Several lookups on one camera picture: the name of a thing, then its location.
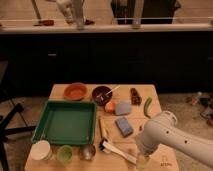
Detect white dish brush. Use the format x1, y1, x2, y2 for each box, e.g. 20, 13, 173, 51
99, 139, 136, 164

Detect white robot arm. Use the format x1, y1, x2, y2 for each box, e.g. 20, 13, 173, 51
135, 111, 213, 169

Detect dark brown bowl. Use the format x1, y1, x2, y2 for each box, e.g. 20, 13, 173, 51
92, 86, 113, 106

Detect white stick in bowl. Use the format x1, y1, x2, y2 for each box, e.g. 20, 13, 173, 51
97, 85, 120, 98

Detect orange red bowl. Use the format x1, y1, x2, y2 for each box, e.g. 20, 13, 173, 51
63, 83, 87, 101

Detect blue sponge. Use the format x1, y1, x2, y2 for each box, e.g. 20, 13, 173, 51
115, 117, 134, 137

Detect small metal cup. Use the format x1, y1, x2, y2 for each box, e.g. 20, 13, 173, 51
79, 144, 96, 160

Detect beige stick toy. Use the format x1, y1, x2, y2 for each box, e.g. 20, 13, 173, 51
99, 116, 108, 139

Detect orange ball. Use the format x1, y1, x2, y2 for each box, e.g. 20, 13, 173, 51
104, 101, 115, 113

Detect dark brown chocolate piece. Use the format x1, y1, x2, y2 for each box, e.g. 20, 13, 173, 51
130, 88, 142, 105

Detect green plastic cup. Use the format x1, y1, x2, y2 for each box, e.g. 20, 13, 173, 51
56, 145, 72, 164

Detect green plastic tray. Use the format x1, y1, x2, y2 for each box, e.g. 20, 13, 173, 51
31, 101, 97, 146

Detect white plastic cup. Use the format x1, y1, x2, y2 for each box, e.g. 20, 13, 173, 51
30, 140, 52, 161

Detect black office chair base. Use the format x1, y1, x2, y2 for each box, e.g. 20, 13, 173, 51
0, 102, 37, 171

